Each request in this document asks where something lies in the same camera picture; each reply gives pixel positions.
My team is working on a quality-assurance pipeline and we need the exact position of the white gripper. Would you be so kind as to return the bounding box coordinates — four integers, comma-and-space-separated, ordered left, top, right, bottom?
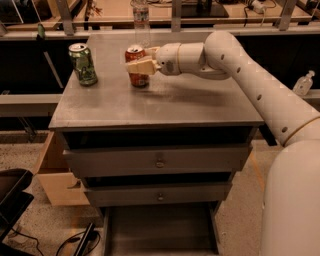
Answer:
126, 43, 180, 75

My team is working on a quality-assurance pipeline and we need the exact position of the red coke can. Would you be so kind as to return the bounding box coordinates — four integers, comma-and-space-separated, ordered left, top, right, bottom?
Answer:
125, 45, 149, 88

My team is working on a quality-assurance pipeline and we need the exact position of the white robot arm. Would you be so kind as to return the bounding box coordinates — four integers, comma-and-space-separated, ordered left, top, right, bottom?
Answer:
126, 30, 320, 256

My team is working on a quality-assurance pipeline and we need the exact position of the green soda can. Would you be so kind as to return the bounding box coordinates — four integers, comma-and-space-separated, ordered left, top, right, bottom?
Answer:
69, 43, 98, 86

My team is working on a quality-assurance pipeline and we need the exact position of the grey drawer cabinet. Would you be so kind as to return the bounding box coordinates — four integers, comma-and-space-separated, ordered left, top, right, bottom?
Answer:
50, 34, 263, 192

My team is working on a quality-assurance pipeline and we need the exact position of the grey top drawer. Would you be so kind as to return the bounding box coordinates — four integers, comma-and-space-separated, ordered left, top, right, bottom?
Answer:
63, 144, 252, 178

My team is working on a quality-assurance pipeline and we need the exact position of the grey middle drawer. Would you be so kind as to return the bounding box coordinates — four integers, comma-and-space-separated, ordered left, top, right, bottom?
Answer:
84, 183, 232, 207

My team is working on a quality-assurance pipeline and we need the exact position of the open grey bottom drawer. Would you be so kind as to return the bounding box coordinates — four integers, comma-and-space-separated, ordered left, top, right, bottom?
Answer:
102, 203, 220, 256

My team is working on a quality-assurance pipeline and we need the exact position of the clear plastic water bottle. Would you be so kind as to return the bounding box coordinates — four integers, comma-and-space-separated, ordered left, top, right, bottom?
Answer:
131, 0, 151, 48

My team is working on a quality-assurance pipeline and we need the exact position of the hand sanitizer bottle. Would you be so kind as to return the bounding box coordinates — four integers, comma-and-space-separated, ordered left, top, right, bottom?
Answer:
293, 70, 315, 96

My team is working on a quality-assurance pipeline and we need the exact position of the light wooden box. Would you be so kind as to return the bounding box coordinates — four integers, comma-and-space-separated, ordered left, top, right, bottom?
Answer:
33, 132, 89, 206

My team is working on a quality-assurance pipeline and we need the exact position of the black chair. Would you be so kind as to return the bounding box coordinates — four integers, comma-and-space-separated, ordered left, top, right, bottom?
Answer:
0, 168, 33, 256

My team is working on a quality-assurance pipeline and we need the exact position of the black flat device on floor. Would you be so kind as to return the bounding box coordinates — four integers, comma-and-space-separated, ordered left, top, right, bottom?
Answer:
73, 223, 97, 256

